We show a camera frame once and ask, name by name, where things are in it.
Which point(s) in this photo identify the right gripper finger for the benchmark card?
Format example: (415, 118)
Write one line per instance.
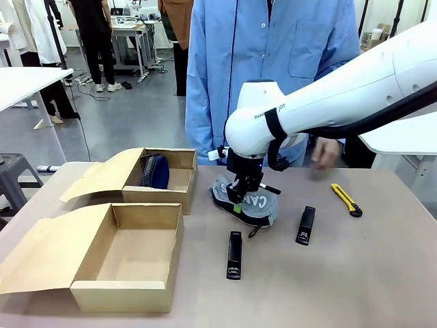
(235, 194)
(252, 182)

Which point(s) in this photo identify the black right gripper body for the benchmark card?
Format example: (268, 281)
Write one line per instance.
(244, 164)

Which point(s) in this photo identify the black marker pen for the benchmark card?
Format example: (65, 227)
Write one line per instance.
(273, 189)

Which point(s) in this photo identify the grey canvas pouch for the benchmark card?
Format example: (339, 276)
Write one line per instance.
(263, 208)

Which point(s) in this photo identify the black stapler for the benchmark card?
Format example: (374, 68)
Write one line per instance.
(234, 254)
(305, 225)

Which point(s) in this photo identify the small cardboard box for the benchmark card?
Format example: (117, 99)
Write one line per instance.
(160, 198)

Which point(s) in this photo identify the yellow utility knife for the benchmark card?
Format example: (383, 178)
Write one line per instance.
(345, 198)

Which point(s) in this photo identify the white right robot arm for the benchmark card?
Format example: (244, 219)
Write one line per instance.
(341, 92)

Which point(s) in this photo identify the large cardboard box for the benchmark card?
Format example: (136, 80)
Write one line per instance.
(136, 246)

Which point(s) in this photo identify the open cardboard box on shelf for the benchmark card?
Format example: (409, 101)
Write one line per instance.
(380, 34)

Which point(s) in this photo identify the person's left hand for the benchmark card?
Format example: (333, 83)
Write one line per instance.
(326, 152)

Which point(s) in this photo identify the navy blue pencil case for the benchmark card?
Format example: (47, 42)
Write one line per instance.
(157, 172)

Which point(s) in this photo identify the person in blue shirt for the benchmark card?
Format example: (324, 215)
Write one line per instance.
(239, 51)

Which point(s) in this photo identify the black shoes on floor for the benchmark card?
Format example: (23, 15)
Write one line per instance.
(127, 85)

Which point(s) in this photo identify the person in orange-brown jacket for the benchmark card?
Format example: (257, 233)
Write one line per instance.
(179, 20)

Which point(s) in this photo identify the white table with angled corner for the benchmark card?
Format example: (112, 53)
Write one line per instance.
(403, 136)

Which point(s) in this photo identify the background work desk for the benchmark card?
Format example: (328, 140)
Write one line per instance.
(133, 30)

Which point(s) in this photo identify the person in black clothes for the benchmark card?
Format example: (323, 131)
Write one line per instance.
(95, 30)

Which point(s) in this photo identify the black tripod pole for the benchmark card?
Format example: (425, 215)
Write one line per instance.
(396, 17)
(56, 34)

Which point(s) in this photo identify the grey metal stool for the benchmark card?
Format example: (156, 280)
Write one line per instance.
(13, 171)

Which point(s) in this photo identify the white table with round corner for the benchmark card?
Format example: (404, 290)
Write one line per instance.
(20, 82)

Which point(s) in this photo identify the person in white coat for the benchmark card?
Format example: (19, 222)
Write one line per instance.
(37, 27)

